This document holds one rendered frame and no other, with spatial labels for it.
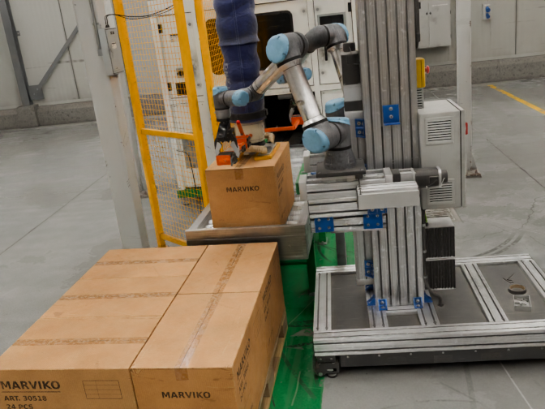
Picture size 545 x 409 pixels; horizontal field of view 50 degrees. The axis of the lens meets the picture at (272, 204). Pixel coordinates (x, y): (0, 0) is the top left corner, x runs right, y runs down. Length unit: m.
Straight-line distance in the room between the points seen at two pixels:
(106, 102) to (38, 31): 9.22
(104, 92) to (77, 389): 2.25
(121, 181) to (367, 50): 2.15
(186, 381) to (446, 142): 1.57
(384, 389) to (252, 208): 1.20
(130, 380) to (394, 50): 1.80
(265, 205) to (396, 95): 0.99
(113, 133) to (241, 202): 1.24
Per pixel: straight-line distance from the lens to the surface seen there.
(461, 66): 5.97
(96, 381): 2.45
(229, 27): 3.38
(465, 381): 3.04
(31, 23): 13.39
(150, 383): 2.36
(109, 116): 4.18
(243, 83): 3.41
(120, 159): 4.23
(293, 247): 3.34
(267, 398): 2.94
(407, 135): 2.88
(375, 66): 2.81
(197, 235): 3.43
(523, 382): 3.08
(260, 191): 3.30
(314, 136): 2.54
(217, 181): 3.33
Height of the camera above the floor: 1.75
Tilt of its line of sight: 18 degrees down
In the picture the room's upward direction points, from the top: 7 degrees counter-clockwise
